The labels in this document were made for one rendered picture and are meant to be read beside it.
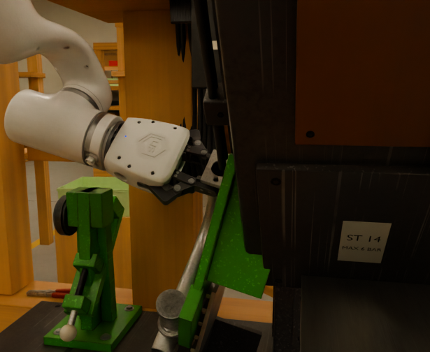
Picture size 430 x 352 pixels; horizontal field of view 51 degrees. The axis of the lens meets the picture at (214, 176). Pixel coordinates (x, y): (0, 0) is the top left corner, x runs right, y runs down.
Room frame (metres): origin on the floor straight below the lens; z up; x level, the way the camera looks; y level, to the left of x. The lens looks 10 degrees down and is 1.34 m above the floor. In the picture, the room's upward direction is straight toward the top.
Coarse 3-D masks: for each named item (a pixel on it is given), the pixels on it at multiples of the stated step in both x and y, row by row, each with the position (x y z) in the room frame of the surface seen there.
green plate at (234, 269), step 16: (224, 176) 0.49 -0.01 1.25; (224, 192) 0.49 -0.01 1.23; (224, 208) 0.50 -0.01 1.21; (224, 224) 0.51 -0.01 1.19; (240, 224) 0.50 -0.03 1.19; (208, 240) 0.50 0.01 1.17; (224, 240) 0.51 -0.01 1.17; (240, 240) 0.50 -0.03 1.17; (208, 256) 0.50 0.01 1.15; (224, 256) 0.51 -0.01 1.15; (240, 256) 0.50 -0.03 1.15; (256, 256) 0.50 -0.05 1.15; (208, 272) 0.51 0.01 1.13; (224, 272) 0.51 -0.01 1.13; (240, 272) 0.50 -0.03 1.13; (256, 272) 0.50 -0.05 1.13; (208, 288) 0.58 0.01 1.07; (240, 288) 0.50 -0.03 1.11; (256, 288) 0.50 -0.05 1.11
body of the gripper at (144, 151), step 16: (128, 128) 0.65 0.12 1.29; (144, 128) 0.65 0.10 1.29; (160, 128) 0.65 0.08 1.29; (176, 128) 0.65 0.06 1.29; (112, 144) 0.63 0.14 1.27; (128, 144) 0.63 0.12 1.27; (144, 144) 0.63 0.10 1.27; (160, 144) 0.63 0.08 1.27; (176, 144) 0.63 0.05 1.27; (112, 160) 0.61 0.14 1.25; (128, 160) 0.61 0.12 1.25; (144, 160) 0.61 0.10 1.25; (160, 160) 0.61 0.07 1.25; (176, 160) 0.61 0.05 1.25; (128, 176) 0.61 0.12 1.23; (144, 176) 0.60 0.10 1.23; (160, 176) 0.59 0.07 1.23
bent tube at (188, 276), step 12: (216, 156) 0.62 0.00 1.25; (216, 168) 0.63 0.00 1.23; (204, 180) 0.59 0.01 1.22; (216, 180) 0.61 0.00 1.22; (204, 216) 0.68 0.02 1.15; (204, 228) 0.67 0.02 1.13; (204, 240) 0.67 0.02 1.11; (192, 252) 0.66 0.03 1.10; (192, 264) 0.64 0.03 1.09; (192, 276) 0.63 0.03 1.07; (180, 288) 0.61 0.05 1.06; (156, 348) 0.55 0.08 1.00; (168, 348) 0.55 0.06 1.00
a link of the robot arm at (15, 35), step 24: (0, 0) 0.54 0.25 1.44; (24, 0) 0.57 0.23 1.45; (0, 24) 0.55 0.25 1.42; (24, 24) 0.57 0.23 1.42; (48, 24) 0.61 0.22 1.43; (0, 48) 0.56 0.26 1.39; (24, 48) 0.57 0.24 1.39; (48, 48) 0.62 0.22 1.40; (72, 48) 0.66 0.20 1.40; (72, 72) 0.70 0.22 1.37; (96, 72) 0.70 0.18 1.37; (96, 96) 0.70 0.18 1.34
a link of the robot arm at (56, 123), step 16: (16, 96) 0.66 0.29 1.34; (32, 96) 0.66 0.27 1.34; (48, 96) 0.67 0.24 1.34; (64, 96) 0.67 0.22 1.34; (80, 96) 0.68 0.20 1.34; (16, 112) 0.64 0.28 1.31; (32, 112) 0.64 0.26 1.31; (48, 112) 0.64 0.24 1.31; (64, 112) 0.64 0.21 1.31; (80, 112) 0.64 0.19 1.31; (96, 112) 0.65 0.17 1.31; (16, 128) 0.64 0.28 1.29; (32, 128) 0.64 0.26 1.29; (48, 128) 0.63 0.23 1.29; (64, 128) 0.63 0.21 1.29; (80, 128) 0.63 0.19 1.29; (32, 144) 0.65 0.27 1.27; (48, 144) 0.64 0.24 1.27; (64, 144) 0.63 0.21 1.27; (80, 144) 0.62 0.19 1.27; (80, 160) 0.64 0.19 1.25
